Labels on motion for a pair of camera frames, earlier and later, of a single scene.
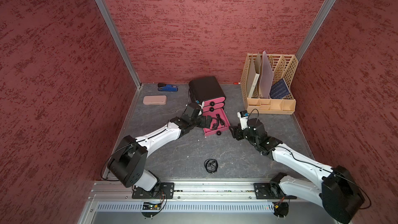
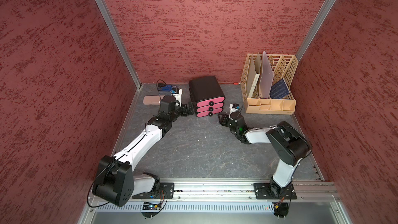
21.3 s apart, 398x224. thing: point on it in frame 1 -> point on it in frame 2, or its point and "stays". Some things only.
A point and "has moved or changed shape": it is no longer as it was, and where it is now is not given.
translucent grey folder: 266,79 stays
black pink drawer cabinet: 208,91 has moved or changed shape
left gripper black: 202,122 -> 185,113
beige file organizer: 266,83 stays
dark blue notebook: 279,90 stays
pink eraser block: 159,100 stays
